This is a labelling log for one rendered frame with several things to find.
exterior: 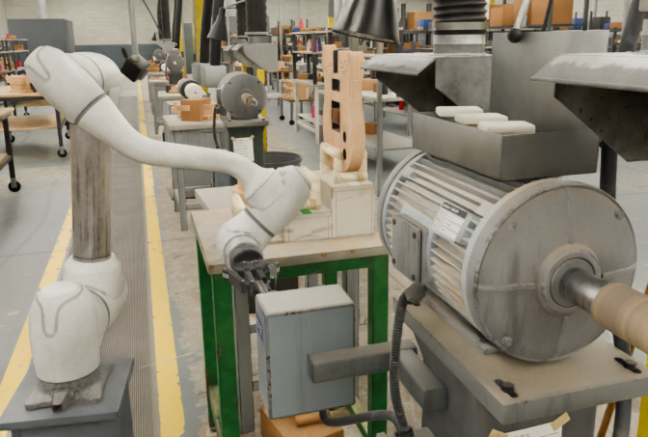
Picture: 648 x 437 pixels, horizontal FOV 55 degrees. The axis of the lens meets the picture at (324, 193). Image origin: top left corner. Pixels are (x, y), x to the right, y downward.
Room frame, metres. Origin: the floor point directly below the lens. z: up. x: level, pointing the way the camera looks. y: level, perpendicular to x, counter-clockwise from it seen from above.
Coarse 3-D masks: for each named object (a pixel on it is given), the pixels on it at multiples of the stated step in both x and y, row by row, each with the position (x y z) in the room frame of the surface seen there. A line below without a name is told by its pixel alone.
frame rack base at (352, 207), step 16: (320, 176) 2.11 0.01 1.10; (320, 192) 2.08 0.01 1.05; (336, 192) 1.95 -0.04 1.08; (352, 192) 1.96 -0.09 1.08; (368, 192) 1.98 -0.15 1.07; (336, 208) 1.95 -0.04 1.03; (352, 208) 1.96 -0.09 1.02; (368, 208) 1.98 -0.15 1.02; (336, 224) 1.95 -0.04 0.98; (352, 224) 1.96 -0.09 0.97; (368, 224) 1.98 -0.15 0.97
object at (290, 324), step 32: (320, 288) 1.07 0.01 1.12; (256, 320) 1.03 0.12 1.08; (288, 320) 0.97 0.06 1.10; (320, 320) 0.99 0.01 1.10; (352, 320) 1.00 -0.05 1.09; (288, 352) 0.97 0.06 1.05; (288, 384) 0.97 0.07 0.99; (320, 384) 0.99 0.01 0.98; (352, 384) 1.00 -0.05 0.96; (288, 416) 0.97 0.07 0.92; (320, 416) 1.04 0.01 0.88; (352, 416) 0.98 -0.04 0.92; (384, 416) 0.91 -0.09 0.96
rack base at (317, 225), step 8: (320, 208) 1.98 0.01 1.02; (328, 208) 1.98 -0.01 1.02; (296, 216) 1.92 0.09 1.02; (304, 216) 1.92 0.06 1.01; (312, 216) 1.93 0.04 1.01; (320, 216) 1.94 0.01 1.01; (328, 216) 1.94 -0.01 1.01; (288, 224) 1.91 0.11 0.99; (296, 224) 1.92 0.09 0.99; (304, 224) 1.92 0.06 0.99; (312, 224) 1.93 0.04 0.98; (320, 224) 1.94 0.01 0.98; (328, 224) 1.94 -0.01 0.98; (280, 232) 1.96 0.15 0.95; (288, 232) 1.91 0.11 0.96; (296, 232) 1.92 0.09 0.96; (304, 232) 1.92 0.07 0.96; (312, 232) 1.93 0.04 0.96; (320, 232) 1.94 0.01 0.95; (328, 232) 1.94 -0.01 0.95; (288, 240) 1.91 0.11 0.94; (296, 240) 1.92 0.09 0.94; (304, 240) 1.92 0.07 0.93
